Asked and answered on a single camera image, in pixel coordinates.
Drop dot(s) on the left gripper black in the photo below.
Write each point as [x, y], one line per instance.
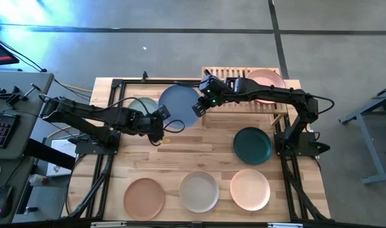
[150, 122]

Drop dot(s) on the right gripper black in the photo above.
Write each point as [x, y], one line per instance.
[213, 99]

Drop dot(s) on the blue-grey plate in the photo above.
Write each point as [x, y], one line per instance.
[177, 107]

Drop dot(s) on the small sage green plate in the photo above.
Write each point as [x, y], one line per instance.
[140, 104]

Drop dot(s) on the terracotta brown plate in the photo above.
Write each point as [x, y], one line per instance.
[144, 199]

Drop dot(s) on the dark green plate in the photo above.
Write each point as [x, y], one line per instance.
[252, 145]

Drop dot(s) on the beige grey plate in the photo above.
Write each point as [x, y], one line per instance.
[199, 191]

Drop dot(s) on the salmon pink plate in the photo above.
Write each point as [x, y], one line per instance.
[269, 79]

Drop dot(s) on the pale peach plate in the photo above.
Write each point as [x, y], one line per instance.
[250, 190]

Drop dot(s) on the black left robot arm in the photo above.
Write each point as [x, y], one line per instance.
[85, 112]

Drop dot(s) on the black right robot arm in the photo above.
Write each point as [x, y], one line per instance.
[275, 95]

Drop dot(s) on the wooden slatted shelf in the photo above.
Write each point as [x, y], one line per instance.
[253, 108]

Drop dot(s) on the small yellow tag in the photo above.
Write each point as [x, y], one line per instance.
[165, 141]

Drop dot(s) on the white paper box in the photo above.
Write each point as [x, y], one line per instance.
[61, 160]

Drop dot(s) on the small white bottle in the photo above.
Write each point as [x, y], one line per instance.
[38, 180]

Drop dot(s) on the grey desk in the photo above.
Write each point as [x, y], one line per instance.
[25, 95]

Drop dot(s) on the black desk clamp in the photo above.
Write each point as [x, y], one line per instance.
[11, 95]

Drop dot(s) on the black backlit keyboard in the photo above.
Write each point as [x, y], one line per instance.
[1, 130]

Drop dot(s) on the black computer mouse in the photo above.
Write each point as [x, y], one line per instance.
[2, 201]

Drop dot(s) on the dark laptop screen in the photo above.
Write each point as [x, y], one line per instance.
[0, 54]

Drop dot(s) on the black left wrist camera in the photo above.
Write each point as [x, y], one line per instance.
[163, 112]

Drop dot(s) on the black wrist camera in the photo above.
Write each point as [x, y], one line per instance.
[163, 112]
[213, 85]

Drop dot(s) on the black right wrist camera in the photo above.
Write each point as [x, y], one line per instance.
[213, 85]

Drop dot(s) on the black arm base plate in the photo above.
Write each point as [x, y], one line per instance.
[307, 147]
[91, 148]

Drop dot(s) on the silver metal bracket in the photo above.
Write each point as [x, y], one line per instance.
[284, 225]
[107, 225]

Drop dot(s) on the grey metal table frame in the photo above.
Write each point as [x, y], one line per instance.
[370, 136]

